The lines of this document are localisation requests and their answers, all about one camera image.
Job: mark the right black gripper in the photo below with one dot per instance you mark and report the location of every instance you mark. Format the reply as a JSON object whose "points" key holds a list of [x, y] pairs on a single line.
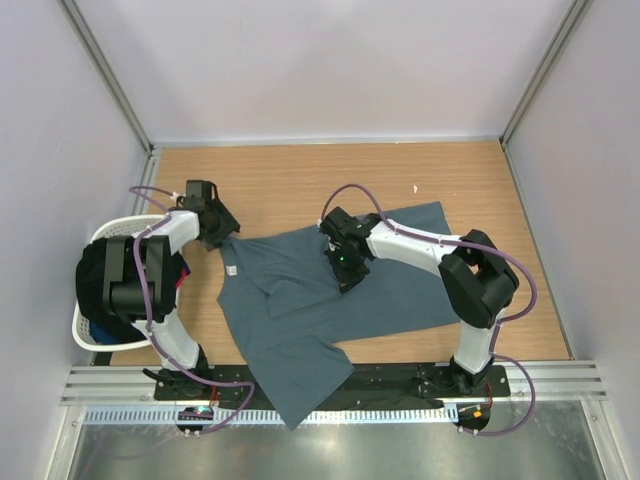
{"points": [[346, 279]]}

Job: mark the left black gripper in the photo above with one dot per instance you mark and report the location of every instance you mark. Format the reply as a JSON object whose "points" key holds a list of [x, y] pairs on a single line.
{"points": [[227, 225]]}

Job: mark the grey-blue t shirt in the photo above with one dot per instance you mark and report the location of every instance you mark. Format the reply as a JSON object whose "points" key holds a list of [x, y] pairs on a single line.
{"points": [[284, 309]]}

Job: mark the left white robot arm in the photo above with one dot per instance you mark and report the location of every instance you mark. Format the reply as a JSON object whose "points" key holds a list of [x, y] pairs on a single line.
{"points": [[167, 335]]}

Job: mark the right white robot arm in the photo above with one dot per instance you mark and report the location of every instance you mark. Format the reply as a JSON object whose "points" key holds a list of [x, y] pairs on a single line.
{"points": [[478, 282]]}

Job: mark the red garment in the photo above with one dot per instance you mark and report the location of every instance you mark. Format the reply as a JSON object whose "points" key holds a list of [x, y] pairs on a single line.
{"points": [[183, 271]]}

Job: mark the white laundry basket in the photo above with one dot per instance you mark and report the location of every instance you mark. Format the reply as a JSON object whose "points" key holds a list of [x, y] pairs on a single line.
{"points": [[130, 225]]}

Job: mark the black t shirt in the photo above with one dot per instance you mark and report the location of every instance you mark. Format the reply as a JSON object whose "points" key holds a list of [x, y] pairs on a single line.
{"points": [[90, 285]]}

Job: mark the blue garment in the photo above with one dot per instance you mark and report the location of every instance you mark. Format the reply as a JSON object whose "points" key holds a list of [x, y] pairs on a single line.
{"points": [[101, 336]]}

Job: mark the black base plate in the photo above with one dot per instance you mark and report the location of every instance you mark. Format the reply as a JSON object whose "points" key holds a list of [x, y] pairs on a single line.
{"points": [[430, 385]]}

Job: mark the white slotted cable duct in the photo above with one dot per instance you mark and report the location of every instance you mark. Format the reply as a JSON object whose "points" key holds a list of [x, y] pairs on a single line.
{"points": [[183, 415]]}

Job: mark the aluminium rail frame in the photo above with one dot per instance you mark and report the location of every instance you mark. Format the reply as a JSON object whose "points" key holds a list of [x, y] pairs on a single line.
{"points": [[553, 381]]}

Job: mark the left corner aluminium post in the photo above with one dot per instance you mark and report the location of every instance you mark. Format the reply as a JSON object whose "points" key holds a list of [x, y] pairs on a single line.
{"points": [[102, 66]]}

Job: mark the corner aluminium post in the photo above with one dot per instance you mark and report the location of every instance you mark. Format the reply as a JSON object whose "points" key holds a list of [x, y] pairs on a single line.
{"points": [[102, 66], [569, 23]]}

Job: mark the right corner aluminium post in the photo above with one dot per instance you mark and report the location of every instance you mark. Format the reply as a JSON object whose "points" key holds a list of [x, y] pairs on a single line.
{"points": [[569, 23]]}

